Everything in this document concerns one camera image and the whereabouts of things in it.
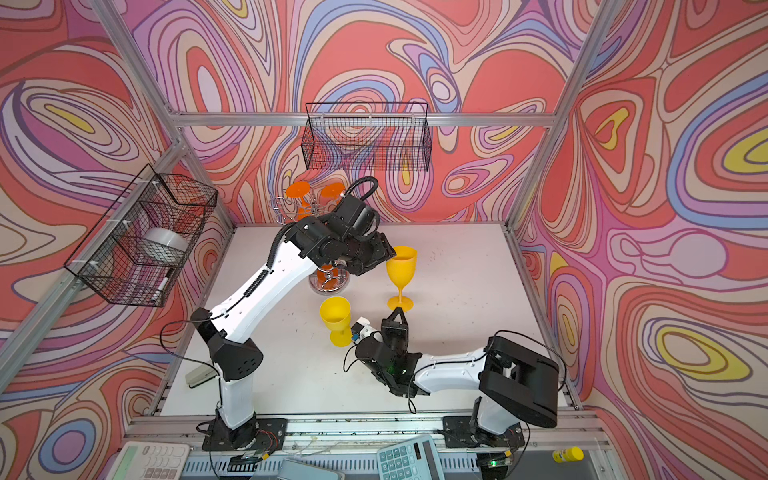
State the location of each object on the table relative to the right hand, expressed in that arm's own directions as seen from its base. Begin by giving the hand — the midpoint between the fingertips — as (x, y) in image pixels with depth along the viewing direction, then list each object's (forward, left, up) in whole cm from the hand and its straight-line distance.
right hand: (407, 312), depth 81 cm
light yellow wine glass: (+2, +20, -2) cm, 20 cm away
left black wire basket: (+4, +69, +22) cm, 72 cm away
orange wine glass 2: (+32, +20, +18) cm, 42 cm away
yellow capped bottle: (-33, -34, -7) cm, 48 cm away
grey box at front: (-34, +28, -8) cm, 44 cm away
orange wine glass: (+31, +30, +19) cm, 47 cm away
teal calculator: (-32, 0, -11) cm, 34 cm away
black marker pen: (+6, +61, +13) cm, 62 cm away
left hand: (+6, +3, +17) cm, 18 cm away
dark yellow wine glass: (+5, +1, +12) cm, 13 cm away
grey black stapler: (-12, +58, -10) cm, 60 cm away
